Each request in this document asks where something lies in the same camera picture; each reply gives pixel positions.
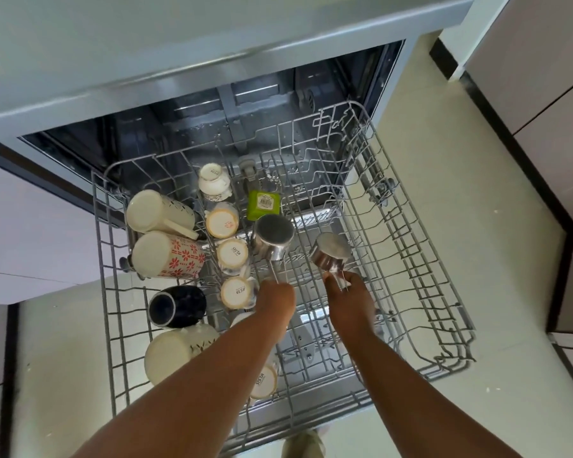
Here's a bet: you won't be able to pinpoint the cream diamond pattern mug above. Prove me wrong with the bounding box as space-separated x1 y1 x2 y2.
144 324 220 387

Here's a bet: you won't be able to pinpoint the grey wire cup rack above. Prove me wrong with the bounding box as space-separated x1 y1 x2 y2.
91 101 477 456

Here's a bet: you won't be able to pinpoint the steel cup with wire handle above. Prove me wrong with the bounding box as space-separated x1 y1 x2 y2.
251 214 295 286

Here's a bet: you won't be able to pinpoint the green rectangular dish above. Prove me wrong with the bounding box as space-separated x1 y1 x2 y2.
246 189 281 222

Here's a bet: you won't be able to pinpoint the person's left forearm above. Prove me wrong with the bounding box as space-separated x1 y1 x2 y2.
71 319 292 458

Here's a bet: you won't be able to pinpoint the silver dishwasher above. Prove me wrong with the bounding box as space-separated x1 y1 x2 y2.
0 0 476 454

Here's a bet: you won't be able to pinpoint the beige base cabinet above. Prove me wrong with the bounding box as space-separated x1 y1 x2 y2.
429 0 573 396

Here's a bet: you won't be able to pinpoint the plain cream mug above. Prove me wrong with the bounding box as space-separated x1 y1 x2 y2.
125 189 199 240

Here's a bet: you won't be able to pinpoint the person's khaki trousers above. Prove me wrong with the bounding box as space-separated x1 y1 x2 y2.
281 429 327 458

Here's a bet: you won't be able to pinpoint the red flower print mug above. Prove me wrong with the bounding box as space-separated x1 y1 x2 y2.
131 231 206 280

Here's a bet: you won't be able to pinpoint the dark blue cup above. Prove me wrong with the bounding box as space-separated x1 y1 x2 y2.
148 286 208 329

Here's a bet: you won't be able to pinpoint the person's left hand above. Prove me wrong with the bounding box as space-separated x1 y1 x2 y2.
255 279 297 332

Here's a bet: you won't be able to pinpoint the person's right hand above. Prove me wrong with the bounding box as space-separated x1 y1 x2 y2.
322 270 377 335

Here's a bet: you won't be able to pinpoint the person's right forearm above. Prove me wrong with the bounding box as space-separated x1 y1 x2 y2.
343 324 521 458

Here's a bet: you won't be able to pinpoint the small steel cup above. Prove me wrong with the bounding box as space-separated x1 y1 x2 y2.
309 232 353 294

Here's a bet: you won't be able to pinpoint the wire dish rack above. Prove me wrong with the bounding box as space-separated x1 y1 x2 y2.
272 300 364 377

